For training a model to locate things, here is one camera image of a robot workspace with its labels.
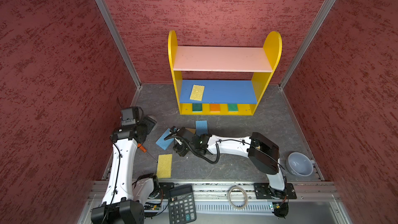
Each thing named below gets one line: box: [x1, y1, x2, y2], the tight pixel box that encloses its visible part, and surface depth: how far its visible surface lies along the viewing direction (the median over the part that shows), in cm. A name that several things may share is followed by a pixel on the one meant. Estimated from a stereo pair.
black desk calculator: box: [168, 184, 197, 224], surface depth 70 cm
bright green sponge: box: [228, 103, 238, 112], surface depth 108 cm
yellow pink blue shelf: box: [167, 30, 283, 116], surface depth 85 cm
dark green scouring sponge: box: [192, 103, 203, 113], surface depth 105 cm
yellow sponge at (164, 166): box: [156, 154, 173, 179], surface depth 83 cm
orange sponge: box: [209, 103, 221, 113], surface depth 108 cm
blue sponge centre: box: [195, 120, 208, 137], surface depth 98 cm
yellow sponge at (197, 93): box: [189, 84, 205, 102], surface depth 98 cm
